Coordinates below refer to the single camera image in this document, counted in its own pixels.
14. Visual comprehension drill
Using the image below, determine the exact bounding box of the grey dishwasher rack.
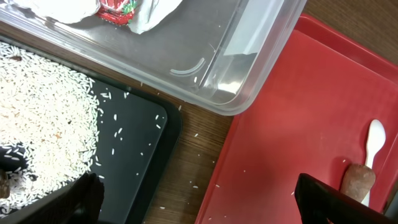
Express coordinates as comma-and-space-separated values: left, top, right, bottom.
383, 189, 397, 221

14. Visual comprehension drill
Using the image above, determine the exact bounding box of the brown food scrap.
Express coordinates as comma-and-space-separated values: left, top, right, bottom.
0, 170, 10, 198

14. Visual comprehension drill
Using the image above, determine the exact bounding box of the white rice pile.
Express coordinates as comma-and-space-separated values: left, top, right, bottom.
1, 43, 101, 217

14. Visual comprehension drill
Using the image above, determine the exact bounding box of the white napkin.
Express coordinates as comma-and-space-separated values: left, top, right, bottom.
7, 0, 182, 34

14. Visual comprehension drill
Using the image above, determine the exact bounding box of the clear plastic bin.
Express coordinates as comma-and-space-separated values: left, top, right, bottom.
1, 0, 306, 115

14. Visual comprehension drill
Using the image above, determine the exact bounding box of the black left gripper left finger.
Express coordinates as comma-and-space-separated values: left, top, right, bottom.
1, 173, 104, 224

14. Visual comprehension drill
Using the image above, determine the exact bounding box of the black tray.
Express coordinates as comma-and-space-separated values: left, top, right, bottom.
1, 36, 182, 223

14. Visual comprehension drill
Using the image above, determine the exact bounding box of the white plastic spoon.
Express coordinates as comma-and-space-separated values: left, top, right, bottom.
360, 119, 387, 207

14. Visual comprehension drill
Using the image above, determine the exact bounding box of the red serving tray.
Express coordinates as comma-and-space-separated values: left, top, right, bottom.
196, 15, 397, 223

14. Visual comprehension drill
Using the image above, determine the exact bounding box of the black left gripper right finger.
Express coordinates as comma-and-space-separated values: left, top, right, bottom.
294, 173, 396, 224

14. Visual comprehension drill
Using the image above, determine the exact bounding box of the brown carrot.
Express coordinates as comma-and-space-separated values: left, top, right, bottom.
340, 164, 376, 202

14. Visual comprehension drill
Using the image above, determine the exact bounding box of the red snack wrapper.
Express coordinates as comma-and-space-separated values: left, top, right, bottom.
96, 0, 137, 26

